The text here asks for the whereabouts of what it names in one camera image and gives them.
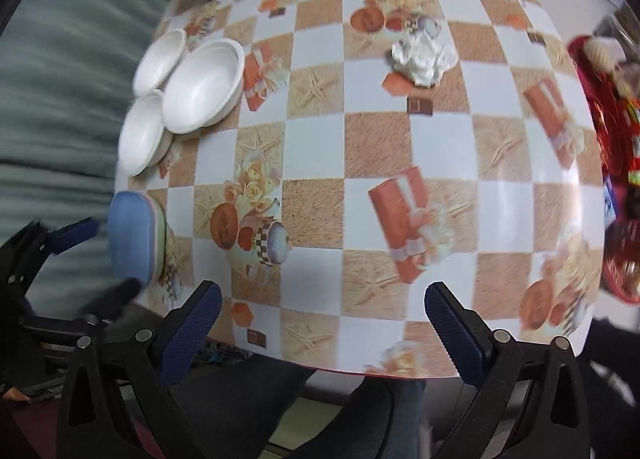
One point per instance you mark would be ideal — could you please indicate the blue snack packet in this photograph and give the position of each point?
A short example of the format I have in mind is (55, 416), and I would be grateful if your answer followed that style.
(610, 201)

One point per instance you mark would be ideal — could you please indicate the red tray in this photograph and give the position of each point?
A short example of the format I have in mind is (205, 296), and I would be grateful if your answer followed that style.
(617, 164)

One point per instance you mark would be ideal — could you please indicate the large white foam bowl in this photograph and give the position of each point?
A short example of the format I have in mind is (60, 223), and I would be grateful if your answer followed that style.
(202, 86)

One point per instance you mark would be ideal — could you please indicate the small white foam bowl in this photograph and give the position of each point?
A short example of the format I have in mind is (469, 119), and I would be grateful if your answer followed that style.
(142, 134)
(159, 61)

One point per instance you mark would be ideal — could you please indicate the pale green plastic plate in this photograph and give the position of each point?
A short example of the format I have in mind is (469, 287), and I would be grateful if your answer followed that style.
(162, 234)

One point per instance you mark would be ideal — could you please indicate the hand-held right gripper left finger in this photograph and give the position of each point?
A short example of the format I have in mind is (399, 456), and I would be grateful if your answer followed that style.
(192, 329)

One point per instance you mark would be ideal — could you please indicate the checkered printed tablecloth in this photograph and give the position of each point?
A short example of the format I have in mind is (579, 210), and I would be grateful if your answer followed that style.
(380, 164)

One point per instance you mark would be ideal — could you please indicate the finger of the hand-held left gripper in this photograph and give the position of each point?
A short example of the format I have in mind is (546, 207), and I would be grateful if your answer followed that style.
(75, 235)
(114, 298)

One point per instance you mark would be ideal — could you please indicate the grey-green curtain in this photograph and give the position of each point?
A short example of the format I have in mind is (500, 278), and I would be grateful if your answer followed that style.
(65, 89)

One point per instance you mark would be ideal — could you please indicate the crumpled white tissue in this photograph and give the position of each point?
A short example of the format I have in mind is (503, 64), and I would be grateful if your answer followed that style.
(422, 59)

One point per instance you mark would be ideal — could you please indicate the white foam fruit net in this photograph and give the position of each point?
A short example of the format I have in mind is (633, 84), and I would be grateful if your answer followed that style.
(602, 51)

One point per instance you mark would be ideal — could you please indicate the person's dark trouser legs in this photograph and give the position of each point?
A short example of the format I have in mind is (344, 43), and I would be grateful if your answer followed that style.
(370, 419)

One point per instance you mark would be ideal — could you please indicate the blue plastic plate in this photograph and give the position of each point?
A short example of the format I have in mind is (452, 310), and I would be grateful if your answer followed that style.
(131, 239)

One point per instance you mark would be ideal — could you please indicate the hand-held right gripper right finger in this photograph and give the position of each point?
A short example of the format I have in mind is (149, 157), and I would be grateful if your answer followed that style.
(455, 339)

